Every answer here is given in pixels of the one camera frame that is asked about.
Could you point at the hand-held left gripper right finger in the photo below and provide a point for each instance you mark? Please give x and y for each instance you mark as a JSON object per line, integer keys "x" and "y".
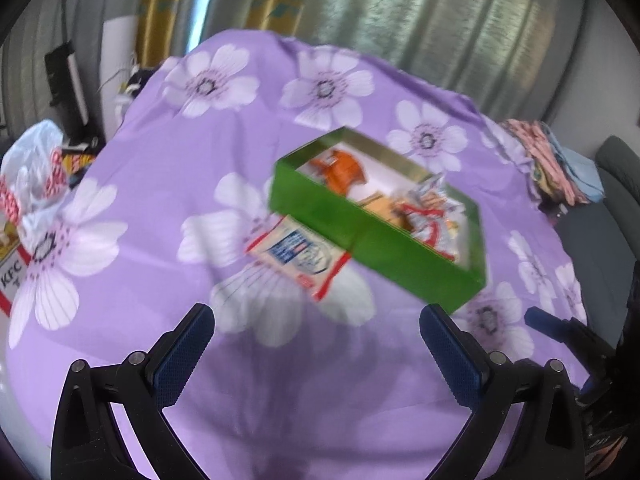
{"x": 450, "y": 355}

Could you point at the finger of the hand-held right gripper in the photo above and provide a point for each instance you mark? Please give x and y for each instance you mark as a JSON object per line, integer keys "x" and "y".
{"x": 595, "y": 387}
{"x": 540, "y": 317}

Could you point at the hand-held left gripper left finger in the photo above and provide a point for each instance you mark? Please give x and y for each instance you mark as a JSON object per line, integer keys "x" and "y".
{"x": 182, "y": 355}

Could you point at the red silver snack packet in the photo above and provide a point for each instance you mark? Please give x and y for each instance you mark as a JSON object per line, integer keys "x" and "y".
{"x": 425, "y": 215}

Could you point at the white blue snack packet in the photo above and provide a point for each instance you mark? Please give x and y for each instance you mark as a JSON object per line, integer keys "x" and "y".
{"x": 295, "y": 255}

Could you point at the peach labelled snack packet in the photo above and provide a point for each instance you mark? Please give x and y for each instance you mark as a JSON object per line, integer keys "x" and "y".
{"x": 380, "y": 205}

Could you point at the green cardboard box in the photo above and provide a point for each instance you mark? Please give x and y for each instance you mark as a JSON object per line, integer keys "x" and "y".
{"x": 325, "y": 210}

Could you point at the orange panda snack bag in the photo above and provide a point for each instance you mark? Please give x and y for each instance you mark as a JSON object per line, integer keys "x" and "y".
{"x": 342, "y": 167}

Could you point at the light blue folded cloth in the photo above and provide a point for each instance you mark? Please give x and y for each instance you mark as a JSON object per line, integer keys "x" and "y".
{"x": 580, "y": 170}

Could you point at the folded clothes pile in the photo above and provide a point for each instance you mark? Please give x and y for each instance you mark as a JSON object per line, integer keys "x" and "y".
{"x": 545, "y": 150}

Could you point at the grey sofa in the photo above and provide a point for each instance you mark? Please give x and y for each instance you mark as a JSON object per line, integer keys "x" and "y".
{"x": 620, "y": 160}

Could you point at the red white cardboard box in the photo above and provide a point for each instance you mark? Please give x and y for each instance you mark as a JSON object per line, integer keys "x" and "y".
{"x": 10, "y": 270}

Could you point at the yellow red striped packet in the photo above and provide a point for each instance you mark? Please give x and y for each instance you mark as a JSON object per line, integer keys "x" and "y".
{"x": 80, "y": 162}

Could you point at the purple floral tablecloth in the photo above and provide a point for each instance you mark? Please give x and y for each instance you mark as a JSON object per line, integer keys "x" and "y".
{"x": 200, "y": 135}

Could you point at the white plastic bag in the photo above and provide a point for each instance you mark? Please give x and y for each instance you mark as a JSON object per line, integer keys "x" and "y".
{"x": 35, "y": 150}

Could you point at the black white object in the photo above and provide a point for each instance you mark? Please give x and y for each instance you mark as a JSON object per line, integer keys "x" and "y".
{"x": 135, "y": 82}

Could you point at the black upright vacuum cleaner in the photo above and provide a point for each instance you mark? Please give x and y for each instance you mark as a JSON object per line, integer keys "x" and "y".
{"x": 65, "y": 75}

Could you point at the grey green sheer curtain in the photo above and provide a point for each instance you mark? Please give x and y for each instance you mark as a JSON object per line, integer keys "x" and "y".
{"x": 450, "y": 20}

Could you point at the white panel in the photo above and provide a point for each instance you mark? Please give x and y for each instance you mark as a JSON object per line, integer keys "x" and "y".
{"x": 117, "y": 45}

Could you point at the grey ribbed curtain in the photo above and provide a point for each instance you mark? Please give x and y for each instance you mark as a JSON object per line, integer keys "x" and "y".
{"x": 30, "y": 60}

